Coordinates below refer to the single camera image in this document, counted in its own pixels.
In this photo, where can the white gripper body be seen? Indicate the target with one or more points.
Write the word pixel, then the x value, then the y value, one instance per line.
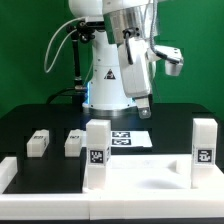
pixel 134 68

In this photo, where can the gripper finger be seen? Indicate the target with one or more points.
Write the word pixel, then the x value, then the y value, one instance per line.
pixel 143 105

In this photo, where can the white desk top tray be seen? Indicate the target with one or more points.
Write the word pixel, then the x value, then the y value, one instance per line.
pixel 126 173

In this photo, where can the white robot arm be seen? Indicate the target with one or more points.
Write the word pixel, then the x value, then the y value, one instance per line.
pixel 122 18

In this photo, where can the fiducial marker sheet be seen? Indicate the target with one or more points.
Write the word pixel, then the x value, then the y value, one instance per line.
pixel 130 139

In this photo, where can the white front fence bar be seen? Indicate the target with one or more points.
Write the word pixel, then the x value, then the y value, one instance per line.
pixel 154 205

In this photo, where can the white left fence block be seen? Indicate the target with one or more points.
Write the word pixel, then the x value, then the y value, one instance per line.
pixel 8 170

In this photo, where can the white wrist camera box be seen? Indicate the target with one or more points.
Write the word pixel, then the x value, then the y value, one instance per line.
pixel 173 59

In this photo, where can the black camera pole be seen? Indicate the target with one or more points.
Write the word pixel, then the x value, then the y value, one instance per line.
pixel 80 89

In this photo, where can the black camera on pole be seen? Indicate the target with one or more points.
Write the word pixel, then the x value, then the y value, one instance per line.
pixel 85 31

